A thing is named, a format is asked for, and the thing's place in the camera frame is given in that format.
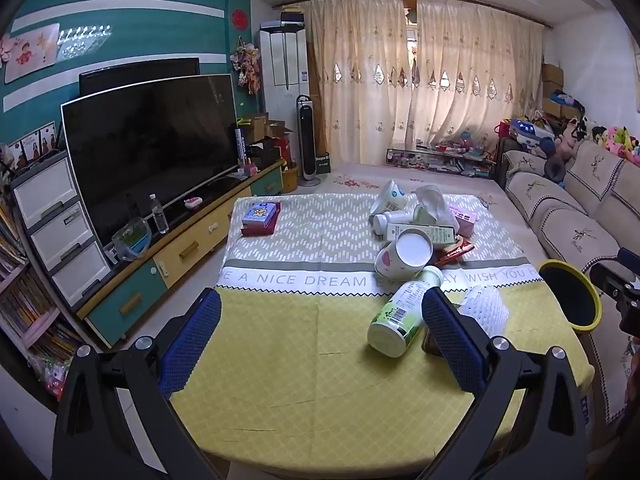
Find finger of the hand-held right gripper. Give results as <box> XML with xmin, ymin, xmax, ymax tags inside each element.
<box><xmin>589</xmin><ymin>259</ymin><xmax>632</xmax><ymax>311</ymax></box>
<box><xmin>617</xmin><ymin>247</ymin><xmax>640</xmax><ymax>286</ymax></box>

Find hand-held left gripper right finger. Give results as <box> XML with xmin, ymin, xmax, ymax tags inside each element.
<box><xmin>421</xmin><ymin>286</ymin><xmax>588</xmax><ymax>480</ymax></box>

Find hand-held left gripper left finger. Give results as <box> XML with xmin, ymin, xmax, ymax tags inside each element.
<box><xmin>52</xmin><ymin>287</ymin><xmax>223</xmax><ymax>480</ymax></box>

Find yellow-rimmed black bin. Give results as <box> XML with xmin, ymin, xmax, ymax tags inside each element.
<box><xmin>537</xmin><ymin>259</ymin><xmax>601</xmax><ymax>333</ymax></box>

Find white foam fruit net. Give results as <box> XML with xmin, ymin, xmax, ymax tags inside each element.
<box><xmin>457</xmin><ymin>284</ymin><xmax>510</xmax><ymax>338</ymax></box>

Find green and white plastic bottle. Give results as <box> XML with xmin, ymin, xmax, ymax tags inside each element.
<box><xmin>367</xmin><ymin>266</ymin><xmax>444</xmax><ymax>358</ymax></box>

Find red snack wrapper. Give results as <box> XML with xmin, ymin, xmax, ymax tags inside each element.
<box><xmin>432</xmin><ymin>239</ymin><xmax>475</xmax><ymax>267</ymax></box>

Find white paper cup pink print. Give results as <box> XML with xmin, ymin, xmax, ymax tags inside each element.
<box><xmin>375</xmin><ymin>228</ymin><xmax>434</xmax><ymax>281</ymax></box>

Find pale green tree-print carton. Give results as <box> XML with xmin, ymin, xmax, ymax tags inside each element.
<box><xmin>386</xmin><ymin>223</ymin><xmax>460</xmax><ymax>248</ymax></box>

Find pink cardboard box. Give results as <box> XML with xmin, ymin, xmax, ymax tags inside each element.
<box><xmin>447</xmin><ymin>203</ymin><xmax>478</xmax><ymax>237</ymax></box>

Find small white plastic bottle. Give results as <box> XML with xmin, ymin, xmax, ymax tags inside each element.
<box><xmin>372</xmin><ymin>210</ymin><xmax>416</xmax><ymax>233</ymax></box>

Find white plastic pouch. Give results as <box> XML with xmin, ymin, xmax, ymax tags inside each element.
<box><xmin>370</xmin><ymin>180</ymin><xmax>408</xmax><ymax>217</ymax></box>

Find beige sofa with covers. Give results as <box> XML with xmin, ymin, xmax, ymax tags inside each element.
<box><xmin>495</xmin><ymin>137</ymin><xmax>640</xmax><ymax>426</ymax></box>

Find green and yellow television cabinet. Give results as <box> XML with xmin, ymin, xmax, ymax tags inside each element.
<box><xmin>75</xmin><ymin>160</ymin><xmax>285</xmax><ymax>348</ymax></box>

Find pile of plush toys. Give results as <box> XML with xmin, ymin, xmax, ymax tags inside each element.
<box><xmin>550</xmin><ymin>115</ymin><xmax>640</xmax><ymax>167</ymax></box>

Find clear water bottle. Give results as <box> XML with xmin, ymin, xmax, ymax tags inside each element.
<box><xmin>150</xmin><ymin>193</ymin><xmax>169</xmax><ymax>234</ymax></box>

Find flat red box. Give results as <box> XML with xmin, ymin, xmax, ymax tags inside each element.
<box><xmin>240</xmin><ymin>205</ymin><xmax>282</xmax><ymax>237</ymax></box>

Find blue star-print card box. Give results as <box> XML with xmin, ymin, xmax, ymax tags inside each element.
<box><xmin>242</xmin><ymin>201</ymin><xmax>282</xmax><ymax>226</ymax></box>

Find blue star-print toy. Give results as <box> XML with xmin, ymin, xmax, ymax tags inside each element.
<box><xmin>510</xmin><ymin>117</ymin><xmax>556</xmax><ymax>148</ymax></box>

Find bookshelf with books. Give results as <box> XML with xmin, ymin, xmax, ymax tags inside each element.
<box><xmin>0</xmin><ymin>200</ymin><xmax>83</xmax><ymax>401</ymax></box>

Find white plastic drawer unit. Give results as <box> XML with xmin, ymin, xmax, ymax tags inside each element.
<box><xmin>10</xmin><ymin>150</ymin><xmax>115</xmax><ymax>308</ymax></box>

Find low glass table with clutter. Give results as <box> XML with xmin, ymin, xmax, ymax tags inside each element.
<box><xmin>386</xmin><ymin>146</ymin><xmax>496</xmax><ymax>177</ymax></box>

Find stack of cardboard boxes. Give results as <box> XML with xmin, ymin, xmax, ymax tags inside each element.
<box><xmin>541</xmin><ymin>62</ymin><xmax>583</xmax><ymax>121</ymax></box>

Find large curved black television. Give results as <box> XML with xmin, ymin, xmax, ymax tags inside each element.
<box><xmin>61</xmin><ymin>74</ymin><xmax>240</xmax><ymax>246</ymax></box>

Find open cardboard box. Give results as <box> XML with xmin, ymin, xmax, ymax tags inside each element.
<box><xmin>265</xmin><ymin>120</ymin><xmax>297</xmax><ymax>142</ymax></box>
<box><xmin>239</xmin><ymin>115</ymin><xmax>271</xmax><ymax>143</ymax></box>

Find black tower fan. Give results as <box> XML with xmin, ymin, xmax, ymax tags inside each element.
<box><xmin>296</xmin><ymin>95</ymin><xmax>321</xmax><ymax>187</ymax></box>

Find cream embroidered curtain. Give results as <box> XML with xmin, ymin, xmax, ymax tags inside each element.
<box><xmin>407</xmin><ymin>0</ymin><xmax>543</xmax><ymax>153</ymax></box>
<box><xmin>300</xmin><ymin>0</ymin><xmax>416</xmax><ymax>166</ymax></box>

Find framed photos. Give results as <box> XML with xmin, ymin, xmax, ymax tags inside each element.
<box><xmin>5</xmin><ymin>120</ymin><xmax>58</xmax><ymax>168</ymax></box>

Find smaller black television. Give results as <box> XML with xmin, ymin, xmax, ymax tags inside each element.
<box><xmin>79</xmin><ymin>57</ymin><xmax>201</xmax><ymax>98</ymax></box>

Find artificial flower decoration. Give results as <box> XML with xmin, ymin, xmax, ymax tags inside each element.
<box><xmin>230</xmin><ymin>37</ymin><xmax>263</xmax><ymax>96</ymax></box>

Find white standing air conditioner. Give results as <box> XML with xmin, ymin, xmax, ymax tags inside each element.
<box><xmin>256</xmin><ymin>29</ymin><xmax>311</xmax><ymax>161</ymax></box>

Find box on air conditioner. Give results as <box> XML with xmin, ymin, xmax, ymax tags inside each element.
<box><xmin>260</xmin><ymin>7</ymin><xmax>306</xmax><ymax>31</ymax></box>

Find crystal wall decoration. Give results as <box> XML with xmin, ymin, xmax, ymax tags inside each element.
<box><xmin>55</xmin><ymin>24</ymin><xmax>112</xmax><ymax>63</ymax></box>

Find cartoon wall poster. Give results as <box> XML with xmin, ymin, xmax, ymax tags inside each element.
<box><xmin>2</xmin><ymin>22</ymin><xmax>61</xmax><ymax>86</ymax></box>

